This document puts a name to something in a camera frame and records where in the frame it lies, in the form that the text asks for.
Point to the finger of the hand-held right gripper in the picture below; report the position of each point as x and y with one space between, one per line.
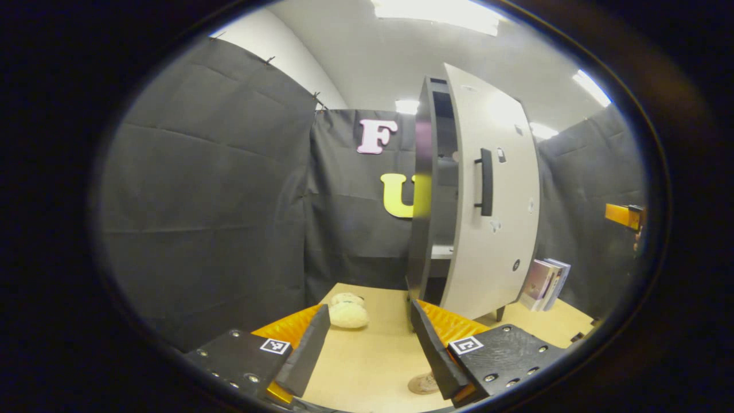
619 213

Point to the light grey cabinet door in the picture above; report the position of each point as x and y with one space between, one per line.
510 201

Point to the round brown coaster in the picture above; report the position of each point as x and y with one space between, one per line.
423 384

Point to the black backdrop cloth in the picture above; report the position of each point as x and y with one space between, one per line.
200 201

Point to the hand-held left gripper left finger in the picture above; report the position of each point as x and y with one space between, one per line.
307 350

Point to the pink cover book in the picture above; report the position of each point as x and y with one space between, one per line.
536 284

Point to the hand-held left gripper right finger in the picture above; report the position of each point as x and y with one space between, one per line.
433 350

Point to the ceiling light panel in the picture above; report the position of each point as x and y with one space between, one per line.
407 106
543 131
592 87
441 14

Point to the cream plush toy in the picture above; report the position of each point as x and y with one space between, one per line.
348 312

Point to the grey spine book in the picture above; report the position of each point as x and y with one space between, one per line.
555 281

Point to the pale blue book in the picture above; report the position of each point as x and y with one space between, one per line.
565 272

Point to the dark grey cabinet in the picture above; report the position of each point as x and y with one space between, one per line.
421 229

